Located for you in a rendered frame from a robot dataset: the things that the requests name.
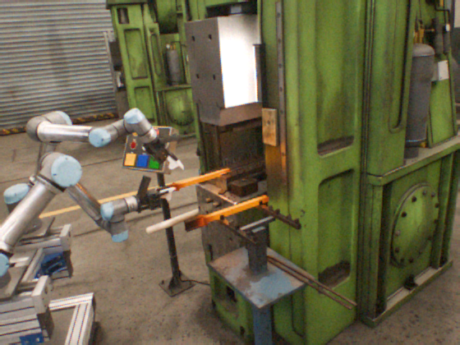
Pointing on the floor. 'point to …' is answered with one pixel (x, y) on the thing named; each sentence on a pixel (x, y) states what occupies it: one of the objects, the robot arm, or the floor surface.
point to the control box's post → (168, 228)
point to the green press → (152, 62)
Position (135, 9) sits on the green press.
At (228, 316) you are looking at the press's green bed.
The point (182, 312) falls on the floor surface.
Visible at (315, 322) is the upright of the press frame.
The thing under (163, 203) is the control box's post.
